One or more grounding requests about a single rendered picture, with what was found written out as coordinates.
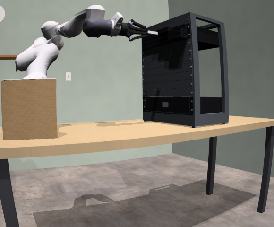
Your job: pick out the black server rack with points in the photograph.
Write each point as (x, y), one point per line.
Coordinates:
(170, 72)

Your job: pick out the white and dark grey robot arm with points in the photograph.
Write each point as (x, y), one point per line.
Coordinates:
(37, 58)

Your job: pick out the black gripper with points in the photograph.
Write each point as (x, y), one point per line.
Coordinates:
(127, 30)

